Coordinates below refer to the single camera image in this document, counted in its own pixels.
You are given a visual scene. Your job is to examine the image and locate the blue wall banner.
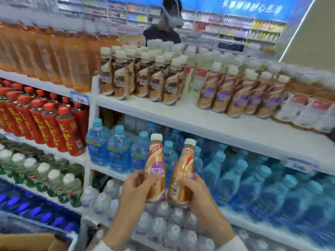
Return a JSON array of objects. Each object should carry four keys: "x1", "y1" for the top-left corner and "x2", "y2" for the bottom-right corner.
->
[{"x1": 106, "y1": 0, "x2": 316, "y2": 22}]

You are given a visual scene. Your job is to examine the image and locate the coffee bottle showing back label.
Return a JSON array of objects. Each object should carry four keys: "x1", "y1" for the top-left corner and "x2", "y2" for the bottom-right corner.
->
[{"x1": 167, "y1": 138, "x2": 197, "y2": 206}]

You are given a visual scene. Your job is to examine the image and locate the white shelf unit with tea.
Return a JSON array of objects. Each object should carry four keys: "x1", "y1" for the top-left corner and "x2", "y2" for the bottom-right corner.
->
[{"x1": 0, "y1": 69, "x2": 92, "y2": 251}]

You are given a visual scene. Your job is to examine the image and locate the row of red drink bottles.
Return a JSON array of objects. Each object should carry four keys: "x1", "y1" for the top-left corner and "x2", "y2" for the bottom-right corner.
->
[{"x1": 0, "y1": 79, "x2": 90, "y2": 157}]

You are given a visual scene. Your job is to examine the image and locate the person's right hand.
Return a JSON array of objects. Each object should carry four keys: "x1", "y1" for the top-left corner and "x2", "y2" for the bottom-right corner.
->
[{"x1": 177, "y1": 173, "x2": 212, "y2": 215}]

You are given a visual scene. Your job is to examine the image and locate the group of blue water bottles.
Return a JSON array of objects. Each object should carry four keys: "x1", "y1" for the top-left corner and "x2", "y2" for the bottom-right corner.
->
[{"x1": 85, "y1": 118, "x2": 335, "y2": 249}]

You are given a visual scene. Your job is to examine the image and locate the blue white price tag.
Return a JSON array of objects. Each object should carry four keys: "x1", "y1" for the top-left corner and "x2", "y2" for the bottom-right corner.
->
[
  {"x1": 70, "y1": 91, "x2": 90, "y2": 106},
  {"x1": 283, "y1": 158, "x2": 319, "y2": 176}
]

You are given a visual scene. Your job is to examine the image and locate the coffee bottle with purple label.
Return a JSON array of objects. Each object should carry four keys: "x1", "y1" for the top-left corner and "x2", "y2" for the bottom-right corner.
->
[{"x1": 144, "y1": 133, "x2": 166, "y2": 203}]

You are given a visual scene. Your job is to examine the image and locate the background shelves of goods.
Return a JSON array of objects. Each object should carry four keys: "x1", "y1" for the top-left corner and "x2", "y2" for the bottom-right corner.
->
[{"x1": 56, "y1": 0, "x2": 288, "y2": 54}]

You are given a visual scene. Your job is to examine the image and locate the group of clear water bottles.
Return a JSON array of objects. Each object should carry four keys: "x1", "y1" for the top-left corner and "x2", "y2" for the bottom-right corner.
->
[{"x1": 80, "y1": 179, "x2": 288, "y2": 251}]

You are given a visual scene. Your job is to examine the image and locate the person's left hand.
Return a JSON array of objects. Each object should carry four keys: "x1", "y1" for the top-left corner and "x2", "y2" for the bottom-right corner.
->
[{"x1": 121, "y1": 170, "x2": 160, "y2": 210}]

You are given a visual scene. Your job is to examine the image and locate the row of dark blue bottles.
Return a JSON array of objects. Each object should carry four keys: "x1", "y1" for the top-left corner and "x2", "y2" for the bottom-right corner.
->
[{"x1": 0, "y1": 178, "x2": 82, "y2": 234}]

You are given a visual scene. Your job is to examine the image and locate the group of white red-label bottles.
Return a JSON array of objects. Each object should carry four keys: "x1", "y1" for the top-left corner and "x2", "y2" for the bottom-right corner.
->
[{"x1": 272, "y1": 64, "x2": 335, "y2": 134}]

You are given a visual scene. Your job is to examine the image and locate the person's right forearm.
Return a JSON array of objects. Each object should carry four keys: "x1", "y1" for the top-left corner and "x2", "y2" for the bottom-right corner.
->
[{"x1": 189, "y1": 204, "x2": 236, "y2": 246}]

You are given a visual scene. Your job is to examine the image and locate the brown cardboard box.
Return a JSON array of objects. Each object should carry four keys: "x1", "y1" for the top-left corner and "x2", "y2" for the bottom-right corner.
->
[{"x1": 0, "y1": 233, "x2": 69, "y2": 251}]

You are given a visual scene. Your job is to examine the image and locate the group of brown-label coffee bottles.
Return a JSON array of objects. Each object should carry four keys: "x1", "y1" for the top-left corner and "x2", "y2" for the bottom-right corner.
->
[{"x1": 100, "y1": 45, "x2": 195, "y2": 106}]

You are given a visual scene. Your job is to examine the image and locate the row of orange tea bottles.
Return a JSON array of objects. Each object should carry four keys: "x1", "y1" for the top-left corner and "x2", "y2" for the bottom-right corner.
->
[{"x1": 0, "y1": 21, "x2": 121, "y2": 93}]

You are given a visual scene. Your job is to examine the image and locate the group of purple-label coffee bottles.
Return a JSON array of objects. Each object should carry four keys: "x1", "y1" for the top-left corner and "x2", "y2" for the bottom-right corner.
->
[{"x1": 192, "y1": 56, "x2": 291, "y2": 119}]

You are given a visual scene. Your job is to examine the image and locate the row of green white-capped bottles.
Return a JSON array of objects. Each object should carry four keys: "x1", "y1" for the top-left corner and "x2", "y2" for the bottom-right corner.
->
[{"x1": 0, "y1": 140, "x2": 85, "y2": 208}]

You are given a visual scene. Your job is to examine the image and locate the person's left forearm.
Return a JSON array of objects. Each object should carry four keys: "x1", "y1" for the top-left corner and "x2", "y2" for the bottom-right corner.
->
[{"x1": 103, "y1": 204, "x2": 147, "y2": 249}]

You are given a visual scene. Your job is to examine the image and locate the white shelf unit with coffee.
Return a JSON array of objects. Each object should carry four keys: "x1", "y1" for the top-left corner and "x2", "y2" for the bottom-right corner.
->
[{"x1": 79, "y1": 76, "x2": 335, "y2": 251}]

